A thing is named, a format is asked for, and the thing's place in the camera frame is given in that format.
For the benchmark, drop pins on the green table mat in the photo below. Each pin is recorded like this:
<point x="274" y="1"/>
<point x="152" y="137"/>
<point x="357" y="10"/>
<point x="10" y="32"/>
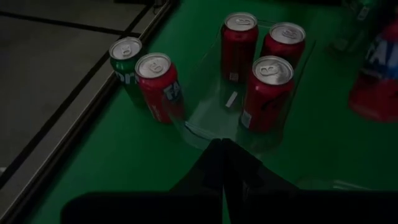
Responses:
<point x="124" y="155"/>

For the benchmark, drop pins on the red Coca-Cola soda can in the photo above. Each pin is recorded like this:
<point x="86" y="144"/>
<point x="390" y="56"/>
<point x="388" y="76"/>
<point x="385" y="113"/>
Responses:
<point x="237" y="49"/>
<point x="267" y="99"/>
<point x="287" y="46"/>

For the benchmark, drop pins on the red Fanta soda can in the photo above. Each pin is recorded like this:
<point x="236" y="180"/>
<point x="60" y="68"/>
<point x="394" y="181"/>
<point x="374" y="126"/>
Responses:
<point x="155" y="90"/>
<point x="376" y="93"/>

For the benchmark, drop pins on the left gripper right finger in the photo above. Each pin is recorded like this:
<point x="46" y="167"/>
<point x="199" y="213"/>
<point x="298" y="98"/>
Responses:
<point x="264" y="202"/>

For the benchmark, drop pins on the green Sprite soda can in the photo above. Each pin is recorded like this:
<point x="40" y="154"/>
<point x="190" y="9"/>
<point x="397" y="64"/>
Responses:
<point x="122" y="71"/>

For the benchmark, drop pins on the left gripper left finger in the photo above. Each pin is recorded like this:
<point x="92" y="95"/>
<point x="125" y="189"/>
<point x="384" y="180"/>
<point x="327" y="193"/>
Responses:
<point x="199" y="199"/>

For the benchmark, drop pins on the black metal frame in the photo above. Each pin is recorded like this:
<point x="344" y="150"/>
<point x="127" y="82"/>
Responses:
<point x="63" y="149"/>

